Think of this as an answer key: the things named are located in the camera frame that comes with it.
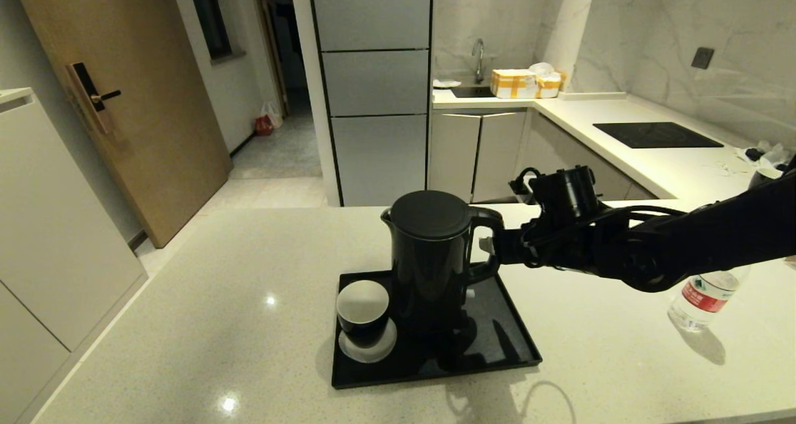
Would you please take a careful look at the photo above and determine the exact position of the black electric kettle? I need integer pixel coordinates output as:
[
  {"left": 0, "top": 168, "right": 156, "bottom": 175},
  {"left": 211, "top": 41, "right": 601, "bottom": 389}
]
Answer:
[{"left": 381, "top": 190, "right": 505, "bottom": 344}]

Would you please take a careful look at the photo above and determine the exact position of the clear water bottle red cap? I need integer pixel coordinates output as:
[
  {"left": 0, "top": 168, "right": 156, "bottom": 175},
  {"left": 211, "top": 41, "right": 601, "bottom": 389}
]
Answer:
[{"left": 668, "top": 265, "right": 751, "bottom": 333}]

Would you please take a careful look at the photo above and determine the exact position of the black cup white inside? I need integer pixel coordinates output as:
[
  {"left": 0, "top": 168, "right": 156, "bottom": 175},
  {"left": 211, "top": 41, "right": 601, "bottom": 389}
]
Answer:
[{"left": 336, "top": 280, "right": 390, "bottom": 350}]

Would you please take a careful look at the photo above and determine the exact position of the beige drawer unit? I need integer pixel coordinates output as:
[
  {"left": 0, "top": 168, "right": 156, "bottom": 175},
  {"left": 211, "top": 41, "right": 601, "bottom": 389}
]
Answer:
[{"left": 516, "top": 112, "right": 659, "bottom": 202}]

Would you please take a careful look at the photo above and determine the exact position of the beige cabinet door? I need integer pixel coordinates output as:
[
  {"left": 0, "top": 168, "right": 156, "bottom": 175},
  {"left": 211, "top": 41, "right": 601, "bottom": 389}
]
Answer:
[
  {"left": 471, "top": 111, "right": 528, "bottom": 202},
  {"left": 428, "top": 112, "right": 481, "bottom": 202}
]

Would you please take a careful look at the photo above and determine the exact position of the black induction cooktop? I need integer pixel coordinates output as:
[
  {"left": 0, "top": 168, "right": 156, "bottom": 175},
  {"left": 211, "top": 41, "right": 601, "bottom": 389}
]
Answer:
[{"left": 593, "top": 121, "right": 725, "bottom": 149}]

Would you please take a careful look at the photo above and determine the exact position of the small yellow white box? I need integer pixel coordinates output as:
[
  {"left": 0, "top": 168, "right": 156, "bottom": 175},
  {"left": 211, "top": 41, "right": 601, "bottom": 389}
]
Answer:
[{"left": 535, "top": 71, "right": 565, "bottom": 98}]

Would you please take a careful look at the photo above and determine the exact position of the white saucer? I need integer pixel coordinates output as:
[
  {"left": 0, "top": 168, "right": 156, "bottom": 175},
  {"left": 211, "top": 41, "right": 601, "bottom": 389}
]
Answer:
[{"left": 338, "top": 317, "right": 397, "bottom": 364}]

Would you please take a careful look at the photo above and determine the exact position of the chrome sink faucet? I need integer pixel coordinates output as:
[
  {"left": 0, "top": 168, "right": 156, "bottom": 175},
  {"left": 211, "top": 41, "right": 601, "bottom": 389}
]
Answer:
[{"left": 471, "top": 37, "right": 486, "bottom": 83}]

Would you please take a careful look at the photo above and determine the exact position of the black rectangular serving tray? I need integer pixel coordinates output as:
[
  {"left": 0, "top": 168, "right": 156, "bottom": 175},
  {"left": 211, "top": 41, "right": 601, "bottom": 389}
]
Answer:
[{"left": 331, "top": 269, "right": 542, "bottom": 390}]

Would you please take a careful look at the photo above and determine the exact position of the tall grey refrigerator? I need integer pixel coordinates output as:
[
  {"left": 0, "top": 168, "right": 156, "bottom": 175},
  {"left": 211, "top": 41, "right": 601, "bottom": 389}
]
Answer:
[{"left": 309, "top": 0, "right": 432, "bottom": 207}]

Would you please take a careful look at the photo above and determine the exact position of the clear plastic wrap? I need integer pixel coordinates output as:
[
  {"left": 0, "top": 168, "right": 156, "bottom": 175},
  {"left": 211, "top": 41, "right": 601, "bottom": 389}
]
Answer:
[{"left": 737, "top": 140, "right": 795, "bottom": 167}]

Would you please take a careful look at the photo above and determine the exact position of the brown wooden door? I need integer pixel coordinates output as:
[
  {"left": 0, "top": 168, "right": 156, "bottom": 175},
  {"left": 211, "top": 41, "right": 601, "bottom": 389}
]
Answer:
[{"left": 9, "top": 0, "right": 233, "bottom": 249}]

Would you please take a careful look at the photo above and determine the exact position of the white low cabinet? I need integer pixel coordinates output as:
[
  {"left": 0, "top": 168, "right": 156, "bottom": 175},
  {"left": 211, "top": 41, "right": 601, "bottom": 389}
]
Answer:
[{"left": 0, "top": 87, "right": 149, "bottom": 424}]

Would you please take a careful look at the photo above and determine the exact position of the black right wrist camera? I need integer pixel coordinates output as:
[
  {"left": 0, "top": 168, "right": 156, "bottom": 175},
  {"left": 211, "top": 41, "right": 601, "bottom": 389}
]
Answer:
[{"left": 525, "top": 165, "right": 603, "bottom": 223}]

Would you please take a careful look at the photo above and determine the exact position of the black door lock handle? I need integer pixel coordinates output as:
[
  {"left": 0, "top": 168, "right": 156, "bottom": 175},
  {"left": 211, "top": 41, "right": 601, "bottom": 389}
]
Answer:
[{"left": 65, "top": 62, "right": 123, "bottom": 134}]

